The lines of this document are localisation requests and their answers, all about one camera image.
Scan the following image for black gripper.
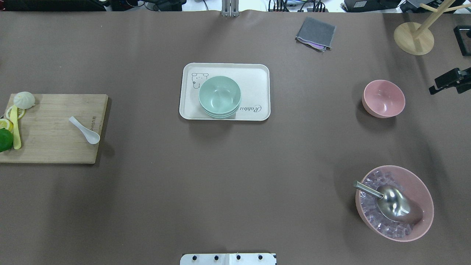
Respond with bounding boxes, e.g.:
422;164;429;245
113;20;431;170
429;67;471;95

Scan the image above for small pink bowl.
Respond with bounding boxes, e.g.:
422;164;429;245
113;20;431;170
362;80;406;119

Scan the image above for white ceramic spoon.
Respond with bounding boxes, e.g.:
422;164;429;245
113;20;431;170
69;116;100;145

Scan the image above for large pink ice bowl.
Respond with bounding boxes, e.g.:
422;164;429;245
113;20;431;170
355;165;434;243

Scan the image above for wooden mug tree stand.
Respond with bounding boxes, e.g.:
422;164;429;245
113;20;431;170
394;0;471;56

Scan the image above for metal ice scoop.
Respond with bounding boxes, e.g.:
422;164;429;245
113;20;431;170
353;181;424;225

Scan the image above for grey folded cloth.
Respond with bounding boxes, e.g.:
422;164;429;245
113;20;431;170
295;17;337;52

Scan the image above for cream rectangular serving tray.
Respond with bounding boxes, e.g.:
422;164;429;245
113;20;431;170
179;63;271;122

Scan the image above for green stacked bowls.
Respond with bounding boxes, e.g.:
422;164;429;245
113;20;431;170
198;76;242;119

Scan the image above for white steamed bun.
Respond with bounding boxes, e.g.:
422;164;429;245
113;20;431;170
13;92;36;109

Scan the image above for yellow plastic knife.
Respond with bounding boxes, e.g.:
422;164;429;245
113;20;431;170
10;105;22;150

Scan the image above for green lime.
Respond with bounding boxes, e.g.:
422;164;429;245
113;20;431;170
0;128;13;152

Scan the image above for lemon slice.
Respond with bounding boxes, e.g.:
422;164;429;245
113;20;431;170
0;119;14;133

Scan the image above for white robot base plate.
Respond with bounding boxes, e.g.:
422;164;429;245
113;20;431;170
180;252;277;265

